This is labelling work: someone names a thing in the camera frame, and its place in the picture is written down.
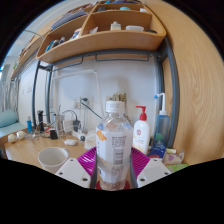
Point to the blue spray bottle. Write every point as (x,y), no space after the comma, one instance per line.
(162,125)

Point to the teal bedding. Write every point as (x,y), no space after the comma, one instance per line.
(10,123)

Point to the small dark blue bottle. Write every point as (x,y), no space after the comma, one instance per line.
(156,151)

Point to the wooden wardrobe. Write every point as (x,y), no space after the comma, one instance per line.
(200,83)

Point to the cream white cup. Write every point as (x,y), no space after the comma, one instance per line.
(51,160)

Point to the black charger block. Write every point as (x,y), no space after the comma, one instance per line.
(54,134)

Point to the white power strip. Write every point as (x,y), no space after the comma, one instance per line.
(79,135)

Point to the brown tree creature figurine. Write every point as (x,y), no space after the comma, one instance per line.
(119,97)

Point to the black slim bottle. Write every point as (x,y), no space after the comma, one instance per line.
(40,120)

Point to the clear plastic water bottle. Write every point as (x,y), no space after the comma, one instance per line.
(113,146)

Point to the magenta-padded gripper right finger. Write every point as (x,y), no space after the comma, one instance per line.
(155,171)

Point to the white bottle with red pump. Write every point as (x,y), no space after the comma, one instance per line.
(141,133)

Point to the small white oval case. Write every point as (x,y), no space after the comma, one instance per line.
(70,142)

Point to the flat round red coaster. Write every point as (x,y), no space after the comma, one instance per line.
(127,185)

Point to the green flat packet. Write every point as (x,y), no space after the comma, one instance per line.
(178,167)

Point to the small white round figure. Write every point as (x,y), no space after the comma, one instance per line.
(20,135)
(11,138)

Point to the pink and white packet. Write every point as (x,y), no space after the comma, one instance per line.
(174,157)

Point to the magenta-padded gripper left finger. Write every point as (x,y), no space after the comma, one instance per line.
(71,173)

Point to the wooden shelf unit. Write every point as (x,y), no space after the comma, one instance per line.
(106,43)

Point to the grey metal desk frame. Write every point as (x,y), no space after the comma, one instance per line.
(174,96)

